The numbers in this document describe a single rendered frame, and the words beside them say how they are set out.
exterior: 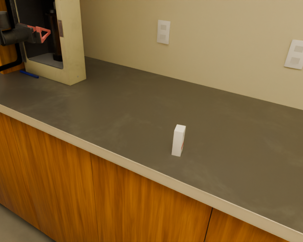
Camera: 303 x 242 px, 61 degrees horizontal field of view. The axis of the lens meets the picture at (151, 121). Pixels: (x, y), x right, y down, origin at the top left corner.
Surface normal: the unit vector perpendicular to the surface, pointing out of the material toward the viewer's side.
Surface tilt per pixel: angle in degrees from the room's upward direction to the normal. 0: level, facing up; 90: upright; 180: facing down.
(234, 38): 90
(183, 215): 90
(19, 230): 0
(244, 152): 0
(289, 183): 0
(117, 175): 90
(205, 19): 90
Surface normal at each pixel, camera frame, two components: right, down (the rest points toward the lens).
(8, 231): 0.05, -0.86
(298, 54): -0.50, 0.42
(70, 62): 0.86, 0.29
